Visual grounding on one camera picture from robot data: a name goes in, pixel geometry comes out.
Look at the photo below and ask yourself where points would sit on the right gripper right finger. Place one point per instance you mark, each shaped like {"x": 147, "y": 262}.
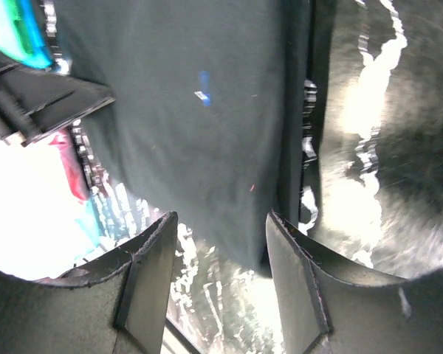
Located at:
{"x": 330, "y": 304}

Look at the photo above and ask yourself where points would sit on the folded blue t shirt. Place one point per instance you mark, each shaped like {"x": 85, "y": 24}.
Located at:
{"x": 35, "y": 22}

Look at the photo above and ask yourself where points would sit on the folded green t shirt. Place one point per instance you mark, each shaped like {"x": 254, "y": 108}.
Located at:
{"x": 16, "y": 15}

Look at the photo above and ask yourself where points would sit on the clear blue plastic bin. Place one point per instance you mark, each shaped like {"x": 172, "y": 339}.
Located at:
{"x": 89, "y": 222}

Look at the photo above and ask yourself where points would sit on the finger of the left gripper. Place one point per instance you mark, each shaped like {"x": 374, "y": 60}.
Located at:
{"x": 35, "y": 103}

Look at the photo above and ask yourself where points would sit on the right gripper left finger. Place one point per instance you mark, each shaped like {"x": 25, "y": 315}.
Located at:
{"x": 116, "y": 303}

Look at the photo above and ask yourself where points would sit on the pink t shirt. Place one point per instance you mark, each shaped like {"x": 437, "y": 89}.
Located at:
{"x": 72, "y": 167}

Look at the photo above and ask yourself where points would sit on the black t shirt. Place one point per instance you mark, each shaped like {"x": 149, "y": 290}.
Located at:
{"x": 208, "y": 114}

